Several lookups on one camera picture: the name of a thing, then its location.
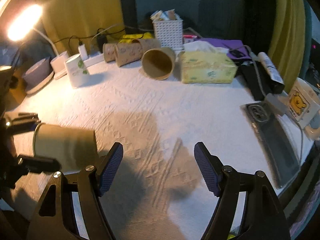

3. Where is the brown paper cup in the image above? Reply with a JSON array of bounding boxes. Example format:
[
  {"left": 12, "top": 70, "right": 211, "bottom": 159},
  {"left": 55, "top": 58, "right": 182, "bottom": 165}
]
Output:
[
  {"left": 142, "top": 47, "right": 176, "bottom": 80},
  {"left": 114, "top": 43, "right": 143, "bottom": 67},
  {"left": 103, "top": 43, "right": 117, "bottom": 63},
  {"left": 12, "top": 122, "right": 99, "bottom": 172}
]

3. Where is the white paper cup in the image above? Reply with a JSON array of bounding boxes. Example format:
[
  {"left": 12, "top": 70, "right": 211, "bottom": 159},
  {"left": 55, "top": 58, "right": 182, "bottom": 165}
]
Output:
[{"left": 65, "top": 54, "right": 89, "bottom": 88}]

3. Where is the white plate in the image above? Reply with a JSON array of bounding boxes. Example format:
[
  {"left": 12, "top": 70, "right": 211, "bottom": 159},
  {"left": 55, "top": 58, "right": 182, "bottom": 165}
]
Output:
[{"left": 25, "top": 71, "right": 54, "bottom": 95}]

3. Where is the black smartphone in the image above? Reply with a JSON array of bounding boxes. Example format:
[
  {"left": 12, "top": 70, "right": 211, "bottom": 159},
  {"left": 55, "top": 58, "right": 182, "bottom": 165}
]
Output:
[{"left": 240, "top": 102, "right": 300, "bottom": 189}]

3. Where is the purple bowl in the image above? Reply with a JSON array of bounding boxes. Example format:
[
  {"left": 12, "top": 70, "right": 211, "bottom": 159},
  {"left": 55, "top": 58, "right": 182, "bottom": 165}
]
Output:
[{"left": 22, "top": 57, "right": 53, "bottom": 90}]

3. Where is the white textured table mat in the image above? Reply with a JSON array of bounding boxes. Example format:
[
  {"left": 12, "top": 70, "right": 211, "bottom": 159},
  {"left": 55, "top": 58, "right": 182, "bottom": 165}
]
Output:
[{"left": 0, "top": 52, "right": 316, "bottom": 240}]

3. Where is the white cartoon mug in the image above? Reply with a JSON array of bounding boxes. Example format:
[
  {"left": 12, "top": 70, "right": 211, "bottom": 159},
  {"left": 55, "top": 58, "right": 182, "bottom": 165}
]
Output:
[{"left": 287, "top": 77, "right": 319, "bottom": 140}]

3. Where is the white power strip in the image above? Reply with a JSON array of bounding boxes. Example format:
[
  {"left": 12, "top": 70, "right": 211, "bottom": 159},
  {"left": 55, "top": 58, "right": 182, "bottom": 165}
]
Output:
[{"left": 84, "top": 54, "right": 104, "bottom": 68}]

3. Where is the white desk lamp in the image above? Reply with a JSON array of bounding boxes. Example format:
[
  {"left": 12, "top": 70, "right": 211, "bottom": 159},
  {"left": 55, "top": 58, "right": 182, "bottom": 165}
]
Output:
[{"left": 7, "top": 4, "right": 67, "bottom": 80}]

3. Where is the yellow tissue pack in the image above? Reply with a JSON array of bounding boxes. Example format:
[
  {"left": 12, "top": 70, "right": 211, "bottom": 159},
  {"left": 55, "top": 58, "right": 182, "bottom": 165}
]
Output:
[{"left": 178, "top": 51, "right": 238, "bottom": 83}]

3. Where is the yellow curtain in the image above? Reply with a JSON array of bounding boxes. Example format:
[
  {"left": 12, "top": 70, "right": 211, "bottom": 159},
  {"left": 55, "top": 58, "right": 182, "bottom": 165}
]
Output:
[
  {"left": 268, "top": 0, "right": 305, "bottom": 93},
  {"left": 36, "top": 0, "right": 124, "bottom": 55}
]

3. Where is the purple cloth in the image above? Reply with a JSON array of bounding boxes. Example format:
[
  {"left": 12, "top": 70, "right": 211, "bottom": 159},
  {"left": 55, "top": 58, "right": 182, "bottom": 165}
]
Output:
[{"left": 200, "top": 38, "right": 250, "bottom": 60}]

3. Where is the yellow right curtain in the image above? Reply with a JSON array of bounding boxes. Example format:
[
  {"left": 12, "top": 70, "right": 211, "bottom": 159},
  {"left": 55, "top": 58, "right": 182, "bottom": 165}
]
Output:
[{"left": 268, "top": 0, "right": 305, "bottom": 93}]

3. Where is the white woven basket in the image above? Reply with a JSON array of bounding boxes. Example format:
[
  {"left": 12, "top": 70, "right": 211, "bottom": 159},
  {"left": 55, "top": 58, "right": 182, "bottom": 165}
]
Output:
[{"left": 153, "top": 20, "right": 183, "bottom": 50}]

